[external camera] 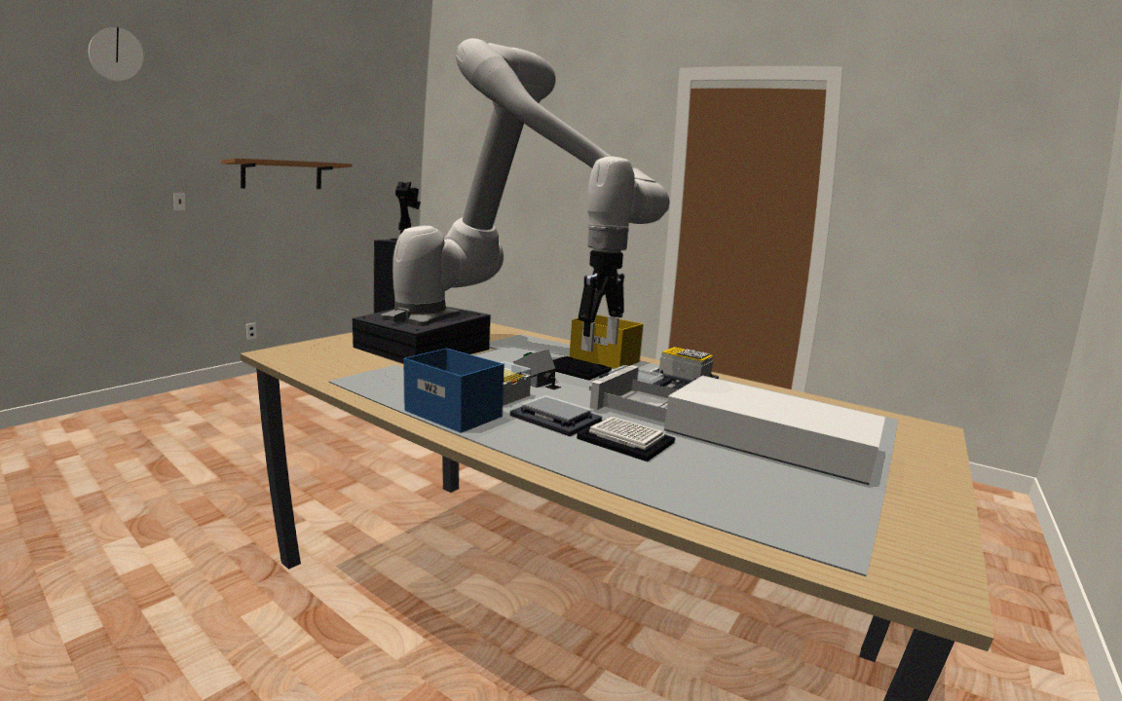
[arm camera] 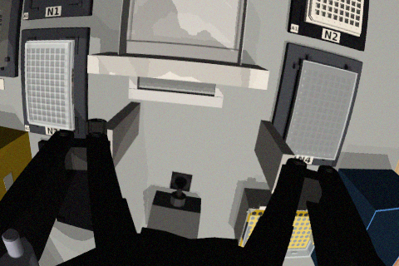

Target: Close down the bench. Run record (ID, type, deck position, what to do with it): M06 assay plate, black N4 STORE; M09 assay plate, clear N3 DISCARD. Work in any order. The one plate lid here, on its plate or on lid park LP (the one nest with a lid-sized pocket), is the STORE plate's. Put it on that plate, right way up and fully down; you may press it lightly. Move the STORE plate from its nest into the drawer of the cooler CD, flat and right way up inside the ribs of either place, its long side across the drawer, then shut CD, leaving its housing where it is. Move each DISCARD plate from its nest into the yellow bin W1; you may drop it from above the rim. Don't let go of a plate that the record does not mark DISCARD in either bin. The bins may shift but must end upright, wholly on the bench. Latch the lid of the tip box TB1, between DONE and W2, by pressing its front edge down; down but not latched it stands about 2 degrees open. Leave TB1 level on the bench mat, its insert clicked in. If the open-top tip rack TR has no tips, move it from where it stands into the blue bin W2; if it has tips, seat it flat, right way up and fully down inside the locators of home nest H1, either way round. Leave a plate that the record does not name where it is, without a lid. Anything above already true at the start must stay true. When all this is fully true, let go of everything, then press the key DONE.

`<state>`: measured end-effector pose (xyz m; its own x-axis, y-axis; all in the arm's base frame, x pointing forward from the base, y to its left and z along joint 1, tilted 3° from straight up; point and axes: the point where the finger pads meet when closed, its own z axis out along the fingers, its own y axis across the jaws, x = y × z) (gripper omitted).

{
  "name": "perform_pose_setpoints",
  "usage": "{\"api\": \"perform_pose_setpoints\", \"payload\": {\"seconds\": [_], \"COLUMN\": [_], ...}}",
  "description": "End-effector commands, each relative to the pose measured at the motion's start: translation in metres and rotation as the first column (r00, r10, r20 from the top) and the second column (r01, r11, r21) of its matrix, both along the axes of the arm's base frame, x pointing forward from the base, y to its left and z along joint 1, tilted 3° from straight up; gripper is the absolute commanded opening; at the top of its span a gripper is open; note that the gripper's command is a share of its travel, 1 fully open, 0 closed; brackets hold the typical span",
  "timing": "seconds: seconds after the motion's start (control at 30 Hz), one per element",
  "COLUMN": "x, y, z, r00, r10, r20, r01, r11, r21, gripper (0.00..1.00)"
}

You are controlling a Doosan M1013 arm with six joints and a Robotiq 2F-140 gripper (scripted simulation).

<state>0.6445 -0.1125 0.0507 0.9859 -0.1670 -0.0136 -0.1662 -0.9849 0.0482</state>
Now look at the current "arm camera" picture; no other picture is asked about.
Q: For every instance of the grey bench mat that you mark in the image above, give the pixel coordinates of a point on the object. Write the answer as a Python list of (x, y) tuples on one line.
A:
[(216, 145)]

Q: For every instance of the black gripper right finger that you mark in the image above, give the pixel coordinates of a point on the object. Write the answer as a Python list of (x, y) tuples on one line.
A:
[(339, 235)]

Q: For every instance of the yellow open-top bin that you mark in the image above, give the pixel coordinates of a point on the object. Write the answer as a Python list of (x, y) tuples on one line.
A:
[(15, 154)]

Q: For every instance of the blue open-top bin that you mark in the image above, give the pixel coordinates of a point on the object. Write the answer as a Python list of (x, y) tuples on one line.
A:
[(375, 193)]

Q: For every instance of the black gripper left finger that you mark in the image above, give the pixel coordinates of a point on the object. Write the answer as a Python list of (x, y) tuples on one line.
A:
[(30, 207)]

